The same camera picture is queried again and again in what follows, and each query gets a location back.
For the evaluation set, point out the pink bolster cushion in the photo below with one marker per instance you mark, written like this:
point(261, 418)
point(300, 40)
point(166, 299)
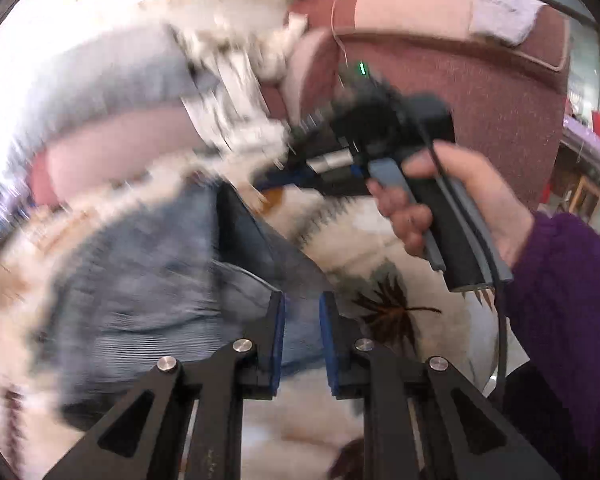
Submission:
point(115, 148)

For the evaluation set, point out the blue denim jeans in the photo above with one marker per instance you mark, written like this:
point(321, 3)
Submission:
point(179, 279)

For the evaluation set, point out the white crumpled garment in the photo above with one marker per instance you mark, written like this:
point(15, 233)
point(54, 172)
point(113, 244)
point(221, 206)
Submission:
point(232, 117)

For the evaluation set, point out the person right hand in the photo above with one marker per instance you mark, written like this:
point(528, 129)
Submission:
point(509, 221)

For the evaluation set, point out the grey quilted pillow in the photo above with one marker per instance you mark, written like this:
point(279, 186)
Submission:
point(127, 69)

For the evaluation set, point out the red pink headboard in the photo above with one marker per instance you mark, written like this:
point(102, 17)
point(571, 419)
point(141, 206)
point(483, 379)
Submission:
point(506, 103)

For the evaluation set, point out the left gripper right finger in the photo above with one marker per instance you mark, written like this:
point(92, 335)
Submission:
point(422, 420)

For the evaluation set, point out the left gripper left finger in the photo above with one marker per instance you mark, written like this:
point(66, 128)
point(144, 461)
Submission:
point(184, 419)

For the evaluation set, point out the purple sleeve forearm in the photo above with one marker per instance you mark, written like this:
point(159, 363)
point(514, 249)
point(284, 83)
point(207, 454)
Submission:
point(553, 304)

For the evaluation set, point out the white cloth on headboard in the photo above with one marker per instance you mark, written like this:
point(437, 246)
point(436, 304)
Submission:
point(508, 22)

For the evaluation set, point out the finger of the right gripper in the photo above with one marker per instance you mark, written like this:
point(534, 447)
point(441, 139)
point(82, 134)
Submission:
point(272, 177)

